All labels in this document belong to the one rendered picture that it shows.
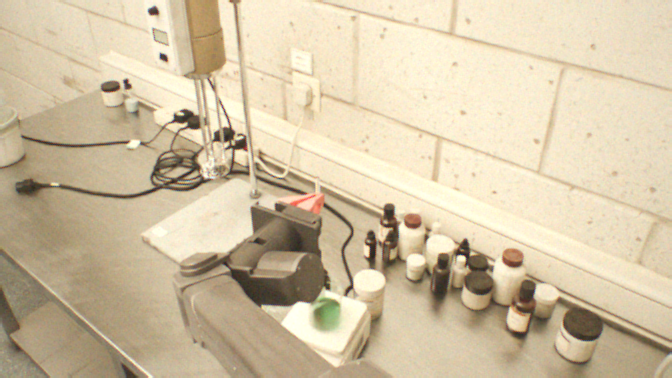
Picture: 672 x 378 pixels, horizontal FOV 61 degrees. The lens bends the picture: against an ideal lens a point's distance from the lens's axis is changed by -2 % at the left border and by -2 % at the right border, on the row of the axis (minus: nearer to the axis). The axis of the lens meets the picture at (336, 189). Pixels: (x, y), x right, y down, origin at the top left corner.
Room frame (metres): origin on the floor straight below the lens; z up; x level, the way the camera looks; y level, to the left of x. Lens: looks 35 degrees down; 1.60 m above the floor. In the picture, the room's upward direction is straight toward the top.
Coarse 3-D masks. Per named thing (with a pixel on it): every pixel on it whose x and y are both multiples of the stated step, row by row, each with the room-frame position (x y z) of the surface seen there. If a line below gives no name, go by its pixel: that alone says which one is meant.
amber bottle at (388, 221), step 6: (384, 204) 1.00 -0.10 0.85; (390, 204) 1.01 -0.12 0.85; (384, 210) 0.99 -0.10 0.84; (390, 210) 0.99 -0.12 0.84; (384, 216) 1.00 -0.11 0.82; (390, 216) 0.99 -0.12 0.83; (384, 222) 0.99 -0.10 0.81; (390, 222) 0.98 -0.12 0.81; (396, 222) 0.99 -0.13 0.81; (384, 228) 0.98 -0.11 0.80; (390, 228) 0.98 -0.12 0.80; (396, 228) 0.99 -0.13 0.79; (378, 234) 1.00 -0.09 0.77; (384, 234) 0.98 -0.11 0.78; (396, 234) 0.99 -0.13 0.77; (378, 240) 1.00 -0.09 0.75
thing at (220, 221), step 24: (216, 192) 1.17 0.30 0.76; (240, 192) 1.17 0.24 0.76; (264, 192) 1.17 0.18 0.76; (192, 216) 1.07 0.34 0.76; (216, 216) 1.07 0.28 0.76; (240, 216) 1.07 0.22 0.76; (168, 240) 0.99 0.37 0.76; (192, 240) 0.99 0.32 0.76; (216, 240) 0.99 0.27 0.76; (240, 240) 0.99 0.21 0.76
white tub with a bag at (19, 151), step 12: (0, 96) 1.37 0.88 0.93; (0, 108) 1.34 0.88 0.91; (12, 108) 1.40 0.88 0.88; (0, 120) 1.33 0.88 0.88; (12, 120) 1.34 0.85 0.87; (0, 132) 1.31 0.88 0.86; (12, 132) 1.33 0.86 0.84; (0, 144) 1.30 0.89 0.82; (12, 144) 1.33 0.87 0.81; (0, 156) 1.30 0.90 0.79; (12, 156) 1.32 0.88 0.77
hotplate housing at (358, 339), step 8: (368, 312) 0.72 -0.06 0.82; (368, 320) 0.71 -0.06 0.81; (360, 328) 0.68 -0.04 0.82; (368, 328) 0.71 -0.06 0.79; (352, 336) 0.66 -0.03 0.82; (360, 336) 0.68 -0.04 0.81; (368, 336) 0.71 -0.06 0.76; (352, 344) 0.65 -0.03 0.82; (360, 344) 0.68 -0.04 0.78; (320, 352) 0.63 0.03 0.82; (328, 352) 0.63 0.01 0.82; (344, 352) 0.63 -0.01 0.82; (352, 352) 0.64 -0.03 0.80; (328, 360) 0.62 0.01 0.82; (336, 360) 0.61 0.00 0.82; (344, 360) 0.62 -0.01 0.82; (352, 360) 0.65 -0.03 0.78
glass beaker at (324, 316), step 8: (328, 280) 0.71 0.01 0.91; (336, 280) 0.70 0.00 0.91; (328, 288) 0.71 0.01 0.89; (336, 288) 0.70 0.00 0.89; (320, 296) 0.71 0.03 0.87; (328, 296) 0.71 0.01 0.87; (336, 296) 0.70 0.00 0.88; (312, 304) 0.66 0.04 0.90; (320, 304) 0.65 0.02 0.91; (328, 304) 0.65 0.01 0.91; (336, 304) 0.66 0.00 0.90; (312, 312) 0.66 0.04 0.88; (320, 312) 0.65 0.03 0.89; (328, 312) 0.65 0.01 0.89; (336, 312) 0.66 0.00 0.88; (312, 320) 0.66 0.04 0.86; (320, 320) 0.65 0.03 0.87; (328, 320) 0.65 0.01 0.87; (336, 320) 0.66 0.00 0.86; (312, 328) 0.66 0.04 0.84; (320, 328) 0.65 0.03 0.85; (328, 328) 0.65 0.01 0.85; (336, 328) 0.66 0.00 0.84
